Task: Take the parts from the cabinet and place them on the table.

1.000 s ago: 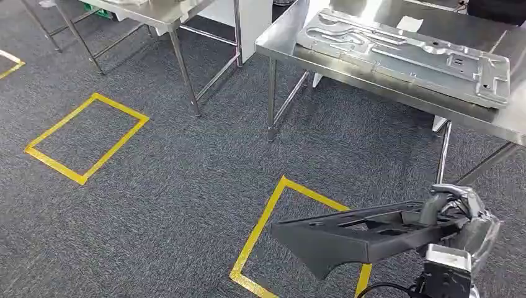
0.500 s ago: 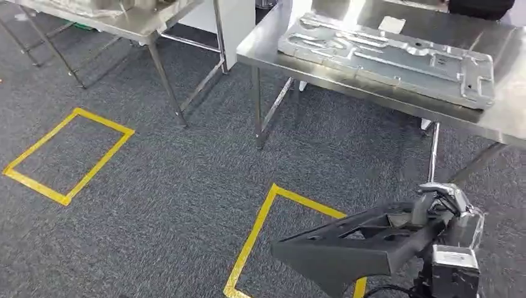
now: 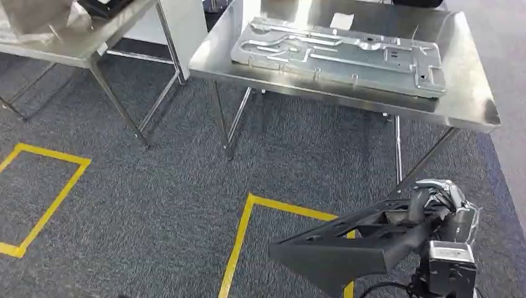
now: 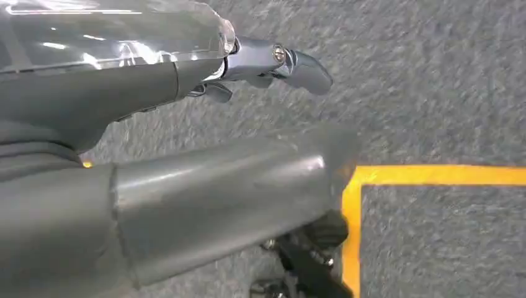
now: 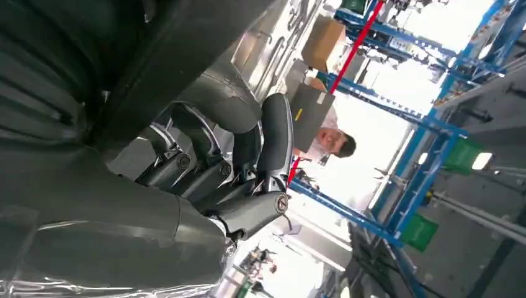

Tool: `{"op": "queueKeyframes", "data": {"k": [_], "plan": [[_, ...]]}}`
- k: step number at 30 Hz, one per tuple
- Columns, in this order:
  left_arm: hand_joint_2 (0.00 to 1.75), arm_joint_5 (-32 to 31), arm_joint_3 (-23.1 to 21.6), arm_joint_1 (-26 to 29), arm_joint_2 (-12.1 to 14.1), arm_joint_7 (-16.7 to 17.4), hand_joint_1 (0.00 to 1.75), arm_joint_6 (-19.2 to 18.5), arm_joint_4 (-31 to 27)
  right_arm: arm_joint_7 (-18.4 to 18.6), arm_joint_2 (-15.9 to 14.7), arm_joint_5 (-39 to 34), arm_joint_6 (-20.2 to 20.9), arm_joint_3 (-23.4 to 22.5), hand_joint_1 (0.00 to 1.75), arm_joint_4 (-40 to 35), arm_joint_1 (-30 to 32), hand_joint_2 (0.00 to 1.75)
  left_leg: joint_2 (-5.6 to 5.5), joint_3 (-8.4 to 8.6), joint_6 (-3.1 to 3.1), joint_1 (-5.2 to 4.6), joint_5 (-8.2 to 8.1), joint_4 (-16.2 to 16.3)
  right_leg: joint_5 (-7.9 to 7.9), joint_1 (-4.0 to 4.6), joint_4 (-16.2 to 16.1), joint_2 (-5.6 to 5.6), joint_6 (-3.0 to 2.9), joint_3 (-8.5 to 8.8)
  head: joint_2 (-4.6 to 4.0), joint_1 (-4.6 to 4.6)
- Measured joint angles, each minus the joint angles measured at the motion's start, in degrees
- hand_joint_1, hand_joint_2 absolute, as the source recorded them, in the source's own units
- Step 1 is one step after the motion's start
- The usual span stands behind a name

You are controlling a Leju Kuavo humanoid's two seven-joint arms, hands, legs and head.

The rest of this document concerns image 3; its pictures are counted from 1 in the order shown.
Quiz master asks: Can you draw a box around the stamped grey metal panel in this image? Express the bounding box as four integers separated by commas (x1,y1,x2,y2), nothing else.
230,16,447,99

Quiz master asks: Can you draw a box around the yellow floor tape square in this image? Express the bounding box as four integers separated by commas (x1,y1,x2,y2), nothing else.
0,142,92,259
218,193,356,298

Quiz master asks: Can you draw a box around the black plastic panel with cutouts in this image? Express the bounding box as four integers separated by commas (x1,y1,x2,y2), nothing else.
269,198,447,298

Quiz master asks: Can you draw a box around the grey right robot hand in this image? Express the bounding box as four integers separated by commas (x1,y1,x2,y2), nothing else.
406,179,481,246

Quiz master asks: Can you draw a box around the black cable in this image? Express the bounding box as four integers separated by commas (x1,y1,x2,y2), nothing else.
357,281,420,298

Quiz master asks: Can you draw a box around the white paper label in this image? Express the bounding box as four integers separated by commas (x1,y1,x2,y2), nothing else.
329,12,355,31

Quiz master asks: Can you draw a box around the stainless steel table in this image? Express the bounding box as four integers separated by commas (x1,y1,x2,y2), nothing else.
0,0,185,149
188,0,502,198

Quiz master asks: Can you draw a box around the clear plastic bag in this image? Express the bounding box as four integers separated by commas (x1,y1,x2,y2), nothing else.
0,0,92,45

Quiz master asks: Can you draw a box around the black tray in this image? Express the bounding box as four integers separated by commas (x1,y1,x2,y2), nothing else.
78,0,136,19

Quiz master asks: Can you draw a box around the white board panel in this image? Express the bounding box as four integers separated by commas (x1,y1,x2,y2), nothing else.
123,0,209,81

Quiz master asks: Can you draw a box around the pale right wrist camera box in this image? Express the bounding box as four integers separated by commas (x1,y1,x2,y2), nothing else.
428,240,476,266

